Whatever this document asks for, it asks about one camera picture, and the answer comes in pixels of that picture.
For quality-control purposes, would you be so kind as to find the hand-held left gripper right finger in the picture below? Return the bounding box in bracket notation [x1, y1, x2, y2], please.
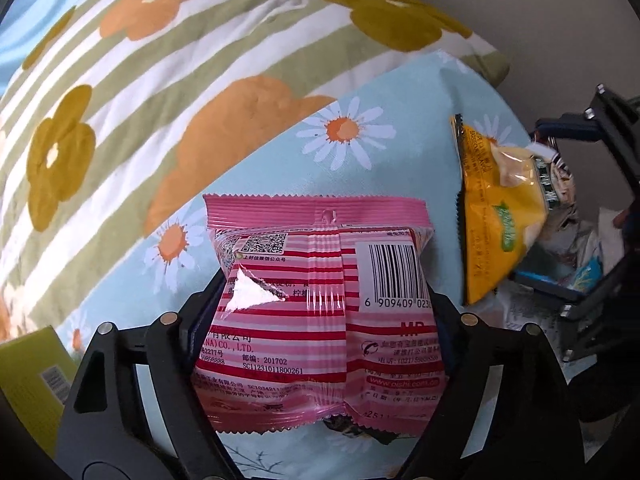
[400, 291, 587, 480]

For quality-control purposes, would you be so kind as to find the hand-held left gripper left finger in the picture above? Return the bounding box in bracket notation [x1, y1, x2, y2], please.
[55, 272, 242, 480]

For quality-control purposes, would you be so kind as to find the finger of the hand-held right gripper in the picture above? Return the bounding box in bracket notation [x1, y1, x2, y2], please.
[532, 85, 640, 183]
[514, 240, 640, 362]

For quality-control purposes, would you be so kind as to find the yellow snack packet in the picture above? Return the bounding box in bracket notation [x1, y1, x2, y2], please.
[448, 114, 561, 307]

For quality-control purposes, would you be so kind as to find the pink striped snack packet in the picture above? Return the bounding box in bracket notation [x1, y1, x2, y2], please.
[192, 192, 449, 436]

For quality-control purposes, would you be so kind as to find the yellow bear print storage box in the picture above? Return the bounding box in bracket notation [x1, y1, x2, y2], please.
[0, 325, 77, 456]

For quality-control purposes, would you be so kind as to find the white snack packet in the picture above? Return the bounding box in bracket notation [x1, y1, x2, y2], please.
[492, 280, 567, 367]

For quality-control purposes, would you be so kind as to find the comic print snack packet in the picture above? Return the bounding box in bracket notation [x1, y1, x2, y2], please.
[530, 142, 582, 222]

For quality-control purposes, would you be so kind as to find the daisy print tablecloth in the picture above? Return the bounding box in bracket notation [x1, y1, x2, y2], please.
[50, 50, 567, 480]

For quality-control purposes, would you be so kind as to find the floral striped blanket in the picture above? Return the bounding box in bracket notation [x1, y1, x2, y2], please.
[0, 0, 511, 346]

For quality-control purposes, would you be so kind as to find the light blue hanging cloth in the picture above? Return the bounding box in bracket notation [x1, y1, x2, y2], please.
[0, 0, 121, 96]

